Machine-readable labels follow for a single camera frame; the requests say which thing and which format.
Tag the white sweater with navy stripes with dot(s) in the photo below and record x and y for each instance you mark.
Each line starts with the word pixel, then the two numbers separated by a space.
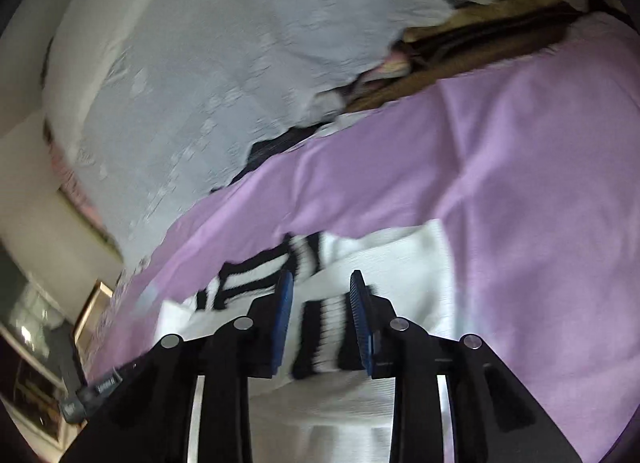
pixel 400 263

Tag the purple bed sheet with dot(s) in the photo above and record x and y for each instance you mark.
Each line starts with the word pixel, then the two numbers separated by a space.
pixel 500 143

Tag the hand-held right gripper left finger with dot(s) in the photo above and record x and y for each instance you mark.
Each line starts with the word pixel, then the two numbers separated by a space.
pixel 285 323

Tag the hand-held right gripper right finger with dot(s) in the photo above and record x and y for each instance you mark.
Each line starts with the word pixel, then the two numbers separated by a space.
pixel 361 323

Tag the white lace cover cloth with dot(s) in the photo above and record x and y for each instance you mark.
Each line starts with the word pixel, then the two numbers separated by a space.
pixel 225 43

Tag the gold picture frame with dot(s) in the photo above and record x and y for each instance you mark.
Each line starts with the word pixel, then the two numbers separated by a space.
pixel 92 308

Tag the pink floral quilt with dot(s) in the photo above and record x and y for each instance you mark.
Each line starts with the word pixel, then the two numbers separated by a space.
pixel 70 178

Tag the dark glossy cabinet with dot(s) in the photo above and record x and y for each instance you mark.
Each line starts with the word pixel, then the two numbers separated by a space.
pixel 30 323

